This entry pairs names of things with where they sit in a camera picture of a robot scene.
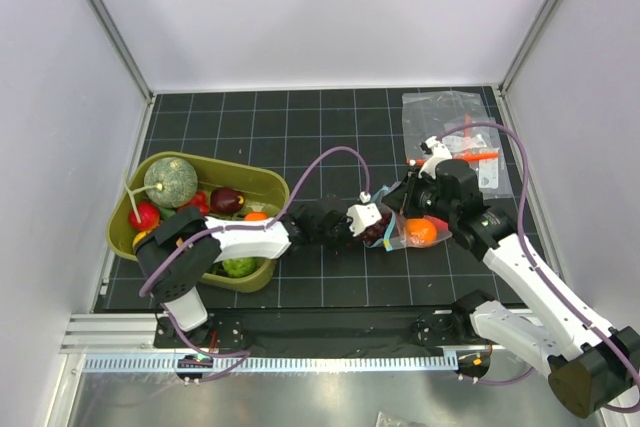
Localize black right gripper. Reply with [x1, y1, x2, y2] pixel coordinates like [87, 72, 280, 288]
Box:
[382, 167, 457, 223]

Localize purple toy grape bunch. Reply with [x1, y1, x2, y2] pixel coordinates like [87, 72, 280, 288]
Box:
[359, 212, 393, 245]

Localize orange toy tangerine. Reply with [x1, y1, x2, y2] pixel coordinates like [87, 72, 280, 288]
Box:
[244, 211, 269, 222]
[404, 218, 438, 248]

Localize clear zip top bag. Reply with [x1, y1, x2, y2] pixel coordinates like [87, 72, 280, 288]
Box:
[359, 182, 452, 252]

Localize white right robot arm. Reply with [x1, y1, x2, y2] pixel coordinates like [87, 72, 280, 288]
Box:
[399, 158, 639, 418]

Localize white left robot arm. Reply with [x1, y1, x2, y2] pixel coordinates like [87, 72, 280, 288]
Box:
[134, 197, 355, 347]

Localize clear bag with orange tool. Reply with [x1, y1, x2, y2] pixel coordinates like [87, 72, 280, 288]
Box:
[402, 90, 513, 199]

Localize black grid mat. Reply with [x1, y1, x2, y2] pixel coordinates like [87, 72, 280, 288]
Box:
[142, 88, 518, 308]

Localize light green toy cabbage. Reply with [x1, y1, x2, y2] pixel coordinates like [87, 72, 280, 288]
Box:
[222, 257, 258, 279]

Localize dark purple toy plum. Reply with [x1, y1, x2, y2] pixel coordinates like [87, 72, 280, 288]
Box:
[210, 187, 245, 215]

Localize red toy strawberry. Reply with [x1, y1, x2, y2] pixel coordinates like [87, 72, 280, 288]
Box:
[178, 190, 211, 216]

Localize green toy melon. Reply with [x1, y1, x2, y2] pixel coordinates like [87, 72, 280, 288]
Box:
[144, 157, 198, 208]

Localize red toy radish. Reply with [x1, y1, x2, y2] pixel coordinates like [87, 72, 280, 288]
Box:
[125, 185, 160, 232]

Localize olive green plastic bin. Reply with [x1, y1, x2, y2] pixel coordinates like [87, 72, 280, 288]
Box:
[106, 150, 291, 294]

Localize yellow toy fruit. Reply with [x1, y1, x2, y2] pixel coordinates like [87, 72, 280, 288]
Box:
[132, 230, 151, 249]

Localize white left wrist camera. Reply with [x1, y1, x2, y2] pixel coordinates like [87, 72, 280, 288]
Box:
[346, 192, 382, 237]

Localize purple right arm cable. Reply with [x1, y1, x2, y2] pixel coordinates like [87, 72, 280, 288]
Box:
[437, 121, 640, 415]

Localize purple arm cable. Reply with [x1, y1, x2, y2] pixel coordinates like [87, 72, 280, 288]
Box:
[437, 121, 640, 415]
[138, 145, 373, 381]

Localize perforated metal rail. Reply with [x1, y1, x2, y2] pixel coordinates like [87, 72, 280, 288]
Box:
[82, 351, 458, 374]

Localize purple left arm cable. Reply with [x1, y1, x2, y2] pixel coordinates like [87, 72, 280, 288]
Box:
[138, 145, 373, 381]

